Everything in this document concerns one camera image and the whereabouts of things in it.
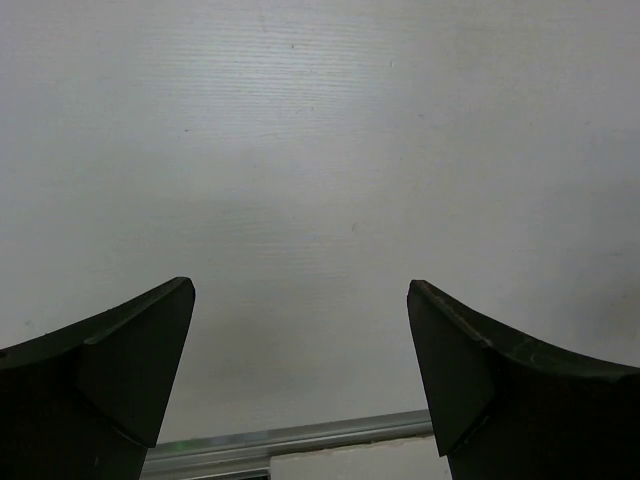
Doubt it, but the aluminium table edge rail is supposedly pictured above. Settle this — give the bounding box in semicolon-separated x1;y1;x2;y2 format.
141;410;433;479

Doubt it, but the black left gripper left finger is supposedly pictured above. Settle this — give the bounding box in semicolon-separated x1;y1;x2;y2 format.
1;277;196;479

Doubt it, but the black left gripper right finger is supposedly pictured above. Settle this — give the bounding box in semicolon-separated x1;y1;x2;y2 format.
407;280;639;479

